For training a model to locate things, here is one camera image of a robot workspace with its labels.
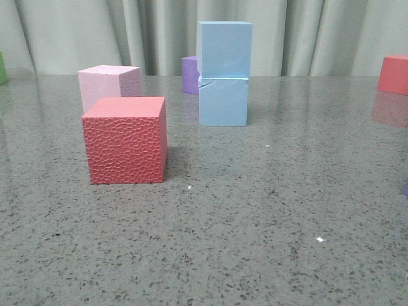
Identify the cracked light blue foam cube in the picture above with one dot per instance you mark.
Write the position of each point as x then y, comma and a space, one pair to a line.
223, 101

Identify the near textured red foam cube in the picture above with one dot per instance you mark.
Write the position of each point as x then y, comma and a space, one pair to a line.
126, 140

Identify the far purple foam cube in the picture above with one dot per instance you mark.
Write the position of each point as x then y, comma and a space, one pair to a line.
190, 75

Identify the far red foam cube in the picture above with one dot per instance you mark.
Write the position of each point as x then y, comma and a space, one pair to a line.
393, 77

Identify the grey-green curtain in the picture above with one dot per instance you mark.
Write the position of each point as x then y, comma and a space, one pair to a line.
295, 38

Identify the green foam cube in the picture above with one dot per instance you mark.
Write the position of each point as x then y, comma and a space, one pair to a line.
3, 73

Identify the pink foam cube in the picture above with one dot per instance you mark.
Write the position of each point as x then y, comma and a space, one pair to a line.
108, 81

